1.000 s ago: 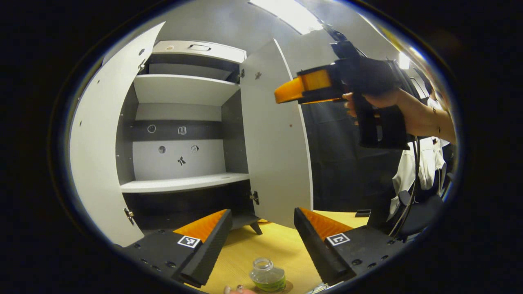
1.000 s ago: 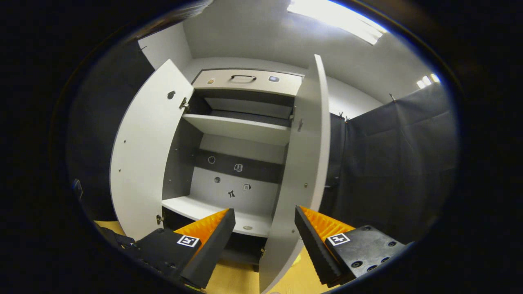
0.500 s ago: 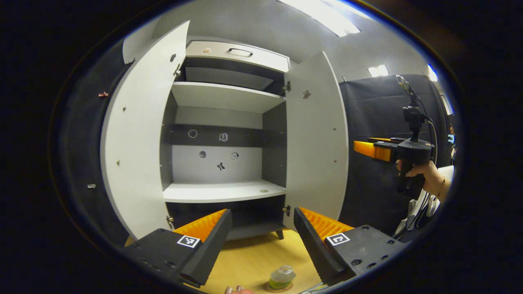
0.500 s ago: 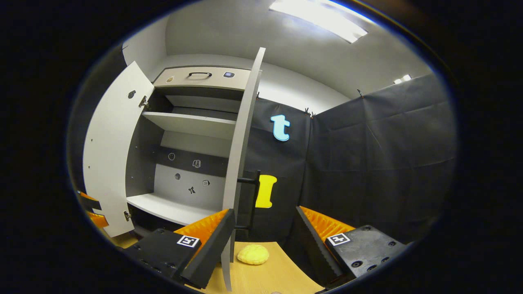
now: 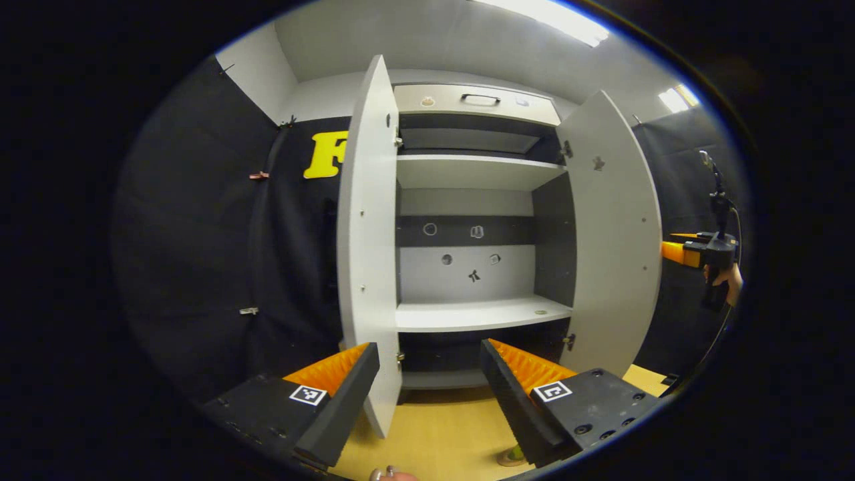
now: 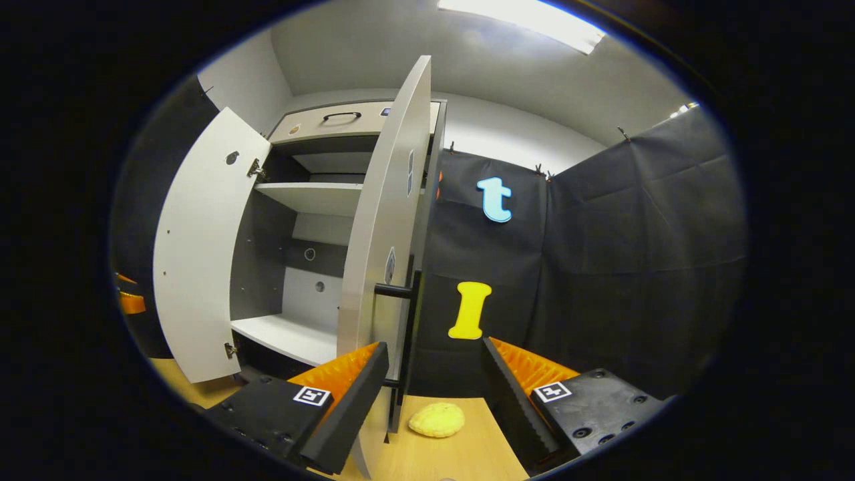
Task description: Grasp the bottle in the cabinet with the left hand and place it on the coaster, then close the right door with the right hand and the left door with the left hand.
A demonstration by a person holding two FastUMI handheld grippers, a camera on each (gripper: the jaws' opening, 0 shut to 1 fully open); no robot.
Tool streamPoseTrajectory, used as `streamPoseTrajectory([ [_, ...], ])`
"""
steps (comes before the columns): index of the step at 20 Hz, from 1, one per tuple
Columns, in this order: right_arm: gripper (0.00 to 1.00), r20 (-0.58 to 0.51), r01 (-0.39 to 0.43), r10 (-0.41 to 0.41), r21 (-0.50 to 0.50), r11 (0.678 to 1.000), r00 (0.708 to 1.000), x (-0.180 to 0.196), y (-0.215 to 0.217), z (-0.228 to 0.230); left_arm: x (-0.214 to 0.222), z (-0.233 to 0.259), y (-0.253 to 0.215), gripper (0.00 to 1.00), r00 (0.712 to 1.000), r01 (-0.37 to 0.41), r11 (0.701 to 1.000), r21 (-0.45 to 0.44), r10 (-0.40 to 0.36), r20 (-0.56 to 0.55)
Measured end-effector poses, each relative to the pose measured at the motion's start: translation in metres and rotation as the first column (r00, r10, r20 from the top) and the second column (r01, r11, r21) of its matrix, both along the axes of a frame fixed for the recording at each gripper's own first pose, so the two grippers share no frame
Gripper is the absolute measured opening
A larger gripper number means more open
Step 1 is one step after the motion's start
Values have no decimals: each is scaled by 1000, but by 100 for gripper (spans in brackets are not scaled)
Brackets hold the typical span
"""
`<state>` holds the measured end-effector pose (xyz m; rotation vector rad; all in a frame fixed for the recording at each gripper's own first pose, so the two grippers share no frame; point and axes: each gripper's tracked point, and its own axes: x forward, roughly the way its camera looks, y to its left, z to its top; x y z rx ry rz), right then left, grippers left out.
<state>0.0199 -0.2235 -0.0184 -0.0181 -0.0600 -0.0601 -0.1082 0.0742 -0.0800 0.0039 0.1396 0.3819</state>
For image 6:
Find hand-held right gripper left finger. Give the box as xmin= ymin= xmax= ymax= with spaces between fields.
xmin=202 ymin=341 xmax=390 ymax=476

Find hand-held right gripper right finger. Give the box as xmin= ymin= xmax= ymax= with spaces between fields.
xmin=481 ymin=337 xmax=667 ymax=477

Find grey cabinet door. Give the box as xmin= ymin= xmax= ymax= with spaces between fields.
xmin=336 ymin=55 xmax=434 ymax=480
xmin=152 ymin=107 xmax=272 ymax=385

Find grey cabinet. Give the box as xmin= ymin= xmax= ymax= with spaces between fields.
xmin=227 ymin=99 xmax=448 ymax=434

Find white cabinet shelf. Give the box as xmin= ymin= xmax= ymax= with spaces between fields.
xmin=254 ymin=182 xmax=365 ymax=218

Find grey cabinet drawer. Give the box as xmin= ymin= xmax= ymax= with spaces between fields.
xmin=267 ymin=100 xmax=446 ymax=145

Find yellow bread toy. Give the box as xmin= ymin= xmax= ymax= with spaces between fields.
xmin=408 ymin=402 xmax=466 ymax=439

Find long ceiling light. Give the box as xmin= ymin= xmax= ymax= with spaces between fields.
xmin=437 ymin=0 xmax=607 ymax=55

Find black bar door handle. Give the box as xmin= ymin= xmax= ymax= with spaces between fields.
xmin=374 ymin=269 xmax=423 ymax=390

